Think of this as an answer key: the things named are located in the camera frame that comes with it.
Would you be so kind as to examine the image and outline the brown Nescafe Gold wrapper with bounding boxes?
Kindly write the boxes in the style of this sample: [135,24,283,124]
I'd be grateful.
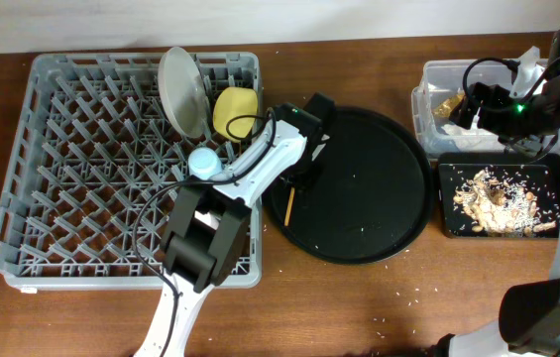
[432,93,464,118]

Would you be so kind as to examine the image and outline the food scraps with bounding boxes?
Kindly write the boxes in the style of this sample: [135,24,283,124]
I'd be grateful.
[452,168,557,237]

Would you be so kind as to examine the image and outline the blue plastic cup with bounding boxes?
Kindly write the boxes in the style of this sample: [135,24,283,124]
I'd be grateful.
[188,147,223,180]

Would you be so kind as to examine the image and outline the yellow bowl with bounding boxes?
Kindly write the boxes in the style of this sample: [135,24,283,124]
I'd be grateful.
[213,87,258,143]

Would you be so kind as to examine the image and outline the white round plate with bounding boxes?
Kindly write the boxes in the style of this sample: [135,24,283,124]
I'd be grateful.
[158,47,210,139]

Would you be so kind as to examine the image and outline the pink plastic cup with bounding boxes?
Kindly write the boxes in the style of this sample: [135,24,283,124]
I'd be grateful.
[194,211,220,230]

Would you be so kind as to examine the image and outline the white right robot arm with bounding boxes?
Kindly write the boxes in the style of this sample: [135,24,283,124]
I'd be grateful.
[432,30,560,357]

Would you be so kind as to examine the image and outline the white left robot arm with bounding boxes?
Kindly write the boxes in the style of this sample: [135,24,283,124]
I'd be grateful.
[136,93,336,356]

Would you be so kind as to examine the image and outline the grey dishwasher rack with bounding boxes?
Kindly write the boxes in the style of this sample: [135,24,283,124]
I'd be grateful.
[0,53,243,292]

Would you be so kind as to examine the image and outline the white crumpled paper towel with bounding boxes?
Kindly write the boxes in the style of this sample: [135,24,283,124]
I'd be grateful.
[441,124,504,152]

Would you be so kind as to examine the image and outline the clear plastic bin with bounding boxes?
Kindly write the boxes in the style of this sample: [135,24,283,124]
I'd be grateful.
[411,58,560,158]

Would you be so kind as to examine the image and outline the round black tray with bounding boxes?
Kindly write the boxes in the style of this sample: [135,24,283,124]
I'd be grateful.
[263,107,434,265]

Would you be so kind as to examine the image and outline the black rectangular tray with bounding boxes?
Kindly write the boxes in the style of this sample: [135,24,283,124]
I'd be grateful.
[436,153,560,239]

